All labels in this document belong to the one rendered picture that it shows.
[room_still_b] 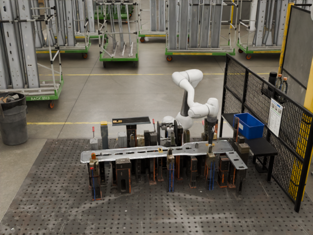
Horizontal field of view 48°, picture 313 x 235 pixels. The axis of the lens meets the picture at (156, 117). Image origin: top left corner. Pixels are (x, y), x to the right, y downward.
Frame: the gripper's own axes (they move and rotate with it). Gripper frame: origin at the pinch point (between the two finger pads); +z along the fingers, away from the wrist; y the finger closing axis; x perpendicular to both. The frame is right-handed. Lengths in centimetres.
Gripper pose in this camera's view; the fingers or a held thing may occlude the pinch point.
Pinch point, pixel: (210, 140)
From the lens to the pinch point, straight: 326.5
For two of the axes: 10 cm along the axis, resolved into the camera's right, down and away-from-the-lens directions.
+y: 1.6, 4.1, -9.0
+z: 0.0, 9.1, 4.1
